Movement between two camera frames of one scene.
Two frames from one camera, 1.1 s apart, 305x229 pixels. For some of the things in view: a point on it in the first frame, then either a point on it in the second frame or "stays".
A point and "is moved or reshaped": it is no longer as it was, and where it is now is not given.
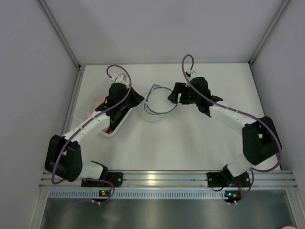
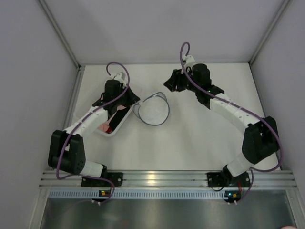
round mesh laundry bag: x=157 y=103 is moved or reshaped
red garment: x=109 y=130 stays
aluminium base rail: x=179 y=179 stays
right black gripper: x=180 y=93 to x=172 y=81
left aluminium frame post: x=60 y=33 stays
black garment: x=116 y=117 stays
